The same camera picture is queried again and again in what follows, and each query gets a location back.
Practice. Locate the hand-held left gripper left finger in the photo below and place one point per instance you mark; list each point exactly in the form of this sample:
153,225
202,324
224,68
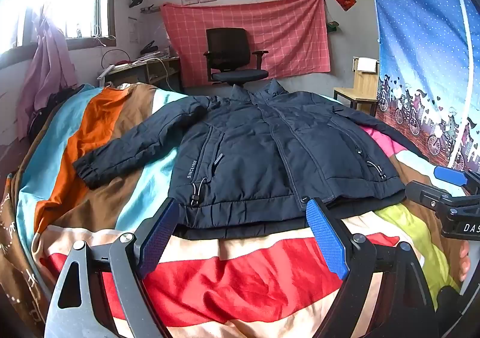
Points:
157,233

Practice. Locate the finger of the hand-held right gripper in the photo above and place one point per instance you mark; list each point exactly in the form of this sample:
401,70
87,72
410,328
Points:
425,193
448,173

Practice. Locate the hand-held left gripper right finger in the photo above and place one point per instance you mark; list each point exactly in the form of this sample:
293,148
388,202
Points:
326,240

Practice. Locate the navy padded jacket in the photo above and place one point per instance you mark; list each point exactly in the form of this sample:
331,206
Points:
255,158

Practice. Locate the pile of dark clothes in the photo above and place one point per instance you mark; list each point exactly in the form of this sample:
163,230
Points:
48,109

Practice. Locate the person's right hand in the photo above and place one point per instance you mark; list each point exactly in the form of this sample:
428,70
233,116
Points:
465,259

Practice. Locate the colourful striped blanket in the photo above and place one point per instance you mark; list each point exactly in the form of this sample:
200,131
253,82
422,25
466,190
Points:
232,285

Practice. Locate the wooden stool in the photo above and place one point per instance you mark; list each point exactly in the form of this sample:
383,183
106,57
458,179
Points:
365,85

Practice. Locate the white paper roll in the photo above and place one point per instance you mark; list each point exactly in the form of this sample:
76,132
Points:
367,64

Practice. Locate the blue printed curtain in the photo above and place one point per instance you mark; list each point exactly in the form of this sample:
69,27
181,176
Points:
412,42

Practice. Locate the brown patterned blanket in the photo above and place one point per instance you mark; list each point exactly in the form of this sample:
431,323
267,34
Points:
15,248

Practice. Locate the wooden desk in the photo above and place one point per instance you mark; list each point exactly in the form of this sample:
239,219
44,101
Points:
161,64

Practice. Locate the small green hanging item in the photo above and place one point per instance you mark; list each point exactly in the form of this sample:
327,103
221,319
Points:
332,27

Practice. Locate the black office chair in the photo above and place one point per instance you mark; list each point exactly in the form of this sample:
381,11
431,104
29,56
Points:
227,49

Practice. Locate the pink hanging cloth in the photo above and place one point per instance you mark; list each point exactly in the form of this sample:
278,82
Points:
48,68

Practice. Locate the white wall paper sheet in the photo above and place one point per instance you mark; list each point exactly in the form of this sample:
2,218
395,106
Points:
133,31

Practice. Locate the red checked wall cloth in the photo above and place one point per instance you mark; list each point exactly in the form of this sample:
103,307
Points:
292,34

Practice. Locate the small wall shelf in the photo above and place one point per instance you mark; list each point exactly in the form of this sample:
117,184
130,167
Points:
150,9

